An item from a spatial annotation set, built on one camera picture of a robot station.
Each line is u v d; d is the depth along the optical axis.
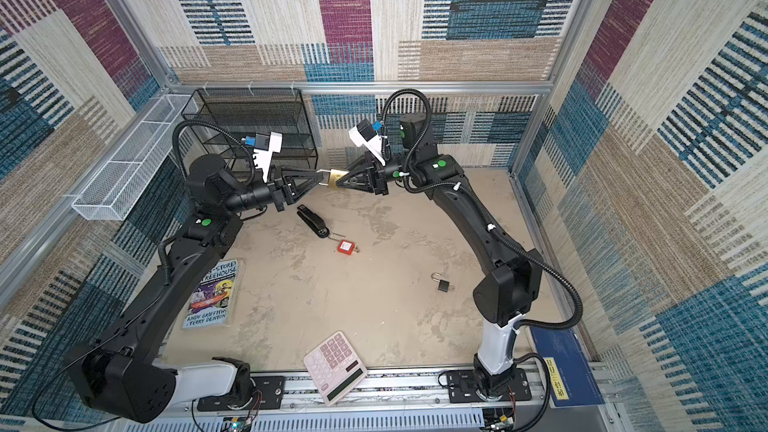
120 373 0.37
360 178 0.64
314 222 1.02
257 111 1.02
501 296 0.46
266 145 0.55
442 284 0.91
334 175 0.62
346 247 0.97
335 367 0.76
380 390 0.75
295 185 0.61
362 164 0.62
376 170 0.60
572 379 0.75
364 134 0.57
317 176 0.61
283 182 0.57
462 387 0.73
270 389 0.74
